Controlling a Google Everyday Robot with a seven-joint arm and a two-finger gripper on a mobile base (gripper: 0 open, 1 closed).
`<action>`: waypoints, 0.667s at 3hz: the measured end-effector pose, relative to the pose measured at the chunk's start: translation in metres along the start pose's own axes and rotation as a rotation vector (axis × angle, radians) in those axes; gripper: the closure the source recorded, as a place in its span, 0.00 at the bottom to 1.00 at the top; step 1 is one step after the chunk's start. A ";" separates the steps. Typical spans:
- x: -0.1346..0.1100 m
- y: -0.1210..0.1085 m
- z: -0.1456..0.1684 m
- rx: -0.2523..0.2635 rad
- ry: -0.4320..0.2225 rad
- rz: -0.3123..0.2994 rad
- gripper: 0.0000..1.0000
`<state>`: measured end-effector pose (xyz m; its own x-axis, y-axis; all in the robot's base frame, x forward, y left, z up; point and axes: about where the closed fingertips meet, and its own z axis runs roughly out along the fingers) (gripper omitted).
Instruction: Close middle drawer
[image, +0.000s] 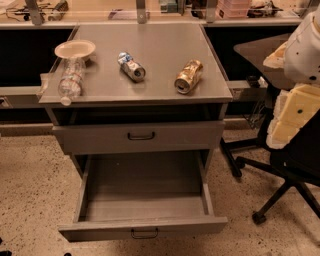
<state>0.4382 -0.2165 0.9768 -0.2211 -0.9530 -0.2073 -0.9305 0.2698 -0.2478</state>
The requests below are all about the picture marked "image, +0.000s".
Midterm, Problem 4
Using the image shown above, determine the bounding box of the crushed gold can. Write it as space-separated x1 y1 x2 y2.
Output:
174 60 203 94

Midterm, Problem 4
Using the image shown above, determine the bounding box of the white paper bowl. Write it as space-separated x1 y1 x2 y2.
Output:
54 40 96 61

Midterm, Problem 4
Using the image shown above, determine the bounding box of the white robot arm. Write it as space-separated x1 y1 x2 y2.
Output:
263 6 320 149

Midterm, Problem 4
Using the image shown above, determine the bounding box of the grey drawer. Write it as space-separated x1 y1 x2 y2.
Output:
59 151 227 242
53 121 224 155

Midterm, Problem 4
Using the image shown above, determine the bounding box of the pink plastic box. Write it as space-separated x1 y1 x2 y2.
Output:
217 0 251 19

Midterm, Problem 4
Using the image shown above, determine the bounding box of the grey top drawer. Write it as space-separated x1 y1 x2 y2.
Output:
53 121 224 155

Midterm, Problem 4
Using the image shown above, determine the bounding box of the clear plastic water bottle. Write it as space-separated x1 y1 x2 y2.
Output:
58 57 86 106

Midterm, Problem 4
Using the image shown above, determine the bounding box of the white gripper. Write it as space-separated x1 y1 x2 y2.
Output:
263 42 320 149

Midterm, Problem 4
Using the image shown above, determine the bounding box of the grey drawer cabinet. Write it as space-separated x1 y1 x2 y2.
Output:
40 24 232 172

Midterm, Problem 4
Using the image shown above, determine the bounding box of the long background workbench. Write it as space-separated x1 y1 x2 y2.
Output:
0 0 320 31

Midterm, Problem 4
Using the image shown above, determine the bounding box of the crushed silver blue can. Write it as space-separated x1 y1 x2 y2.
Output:
117 52 146 82

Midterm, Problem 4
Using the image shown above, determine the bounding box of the black office chair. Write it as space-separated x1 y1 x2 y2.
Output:
220 33 320 225

